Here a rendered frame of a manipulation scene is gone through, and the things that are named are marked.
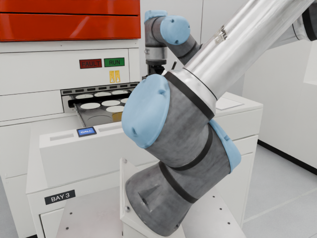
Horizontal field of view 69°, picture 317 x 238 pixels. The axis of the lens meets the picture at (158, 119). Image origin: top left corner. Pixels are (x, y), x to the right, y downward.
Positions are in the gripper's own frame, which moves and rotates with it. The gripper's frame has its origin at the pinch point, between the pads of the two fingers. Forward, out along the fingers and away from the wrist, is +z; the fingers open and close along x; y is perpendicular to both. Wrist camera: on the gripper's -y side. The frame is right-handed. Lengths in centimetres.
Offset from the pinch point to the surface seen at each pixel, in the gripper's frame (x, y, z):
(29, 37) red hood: 39, 54, -26
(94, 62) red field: 10, 58, -13
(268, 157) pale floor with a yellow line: -163, 70, 98
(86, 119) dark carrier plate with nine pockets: 21.9, 28.9, 7.6
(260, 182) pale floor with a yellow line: -122, 43, 98
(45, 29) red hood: 32, 54, -30
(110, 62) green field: 2, 58, -12
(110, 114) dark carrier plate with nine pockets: 10.6, 30.2, 7.6
